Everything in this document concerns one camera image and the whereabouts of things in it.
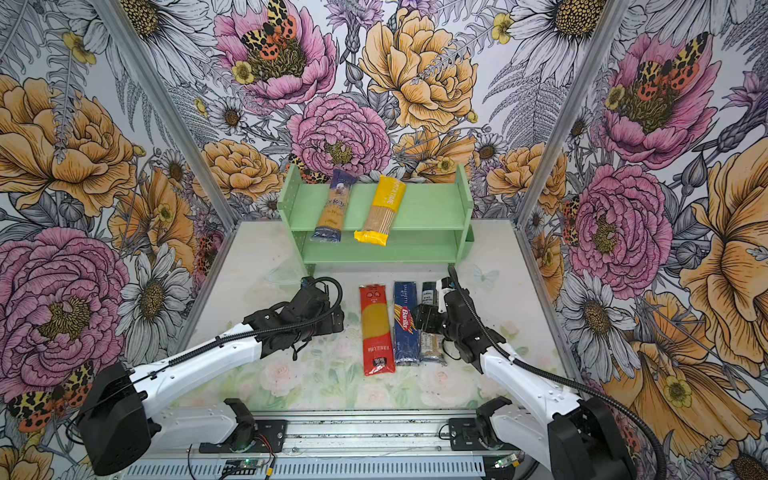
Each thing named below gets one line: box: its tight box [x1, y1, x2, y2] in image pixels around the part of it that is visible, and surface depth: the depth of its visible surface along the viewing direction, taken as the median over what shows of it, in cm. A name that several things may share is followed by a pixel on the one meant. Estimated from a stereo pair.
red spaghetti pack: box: [359, 284, 396, 376], surface depth 91 cm
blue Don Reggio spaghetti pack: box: [311, 169, 358, 243], surface depth 85 cm
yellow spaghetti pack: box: [354, 175, 406, 247], surface depth 85 cm
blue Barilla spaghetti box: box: [393, 281, 421, 366], surface depth 91 cm
